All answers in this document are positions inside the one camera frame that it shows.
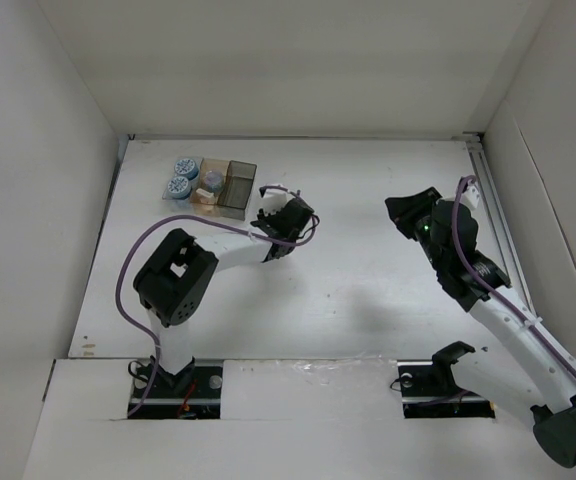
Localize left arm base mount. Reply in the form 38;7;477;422
127;357;224;420

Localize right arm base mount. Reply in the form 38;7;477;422
390;360;495;419

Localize clear jar of paper clips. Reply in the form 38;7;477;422
202;170;225;192

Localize smoky grey plastic container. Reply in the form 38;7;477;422
217;161;257;221

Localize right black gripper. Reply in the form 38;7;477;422
385;187;446;272

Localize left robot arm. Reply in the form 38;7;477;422
133;197;319;397

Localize blue white tape jar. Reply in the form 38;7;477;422
166;175;192;200
174;156;202;181

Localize clear plastic container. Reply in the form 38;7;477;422
162;156;203;207

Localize aluminium rail right side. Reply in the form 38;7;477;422
463;133;534;312

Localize amber plastic container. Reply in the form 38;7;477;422
190;157;229;216

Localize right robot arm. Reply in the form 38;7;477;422
385;182;576;468

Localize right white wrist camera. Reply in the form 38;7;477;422
440;176;481;212

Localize white staple box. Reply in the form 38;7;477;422
195;188;214;199

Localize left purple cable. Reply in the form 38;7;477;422
117;184;321;416

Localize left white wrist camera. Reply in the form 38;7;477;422
259;184;300;215

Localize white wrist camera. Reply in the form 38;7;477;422
259;184;300;215
440;176;481;212

